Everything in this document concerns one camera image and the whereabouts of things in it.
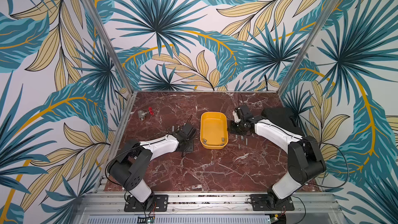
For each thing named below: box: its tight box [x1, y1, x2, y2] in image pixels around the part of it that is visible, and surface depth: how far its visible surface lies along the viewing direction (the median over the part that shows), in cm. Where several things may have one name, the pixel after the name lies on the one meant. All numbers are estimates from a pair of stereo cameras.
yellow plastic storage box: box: [200, 111, 229, 150], surface depth 99 cm
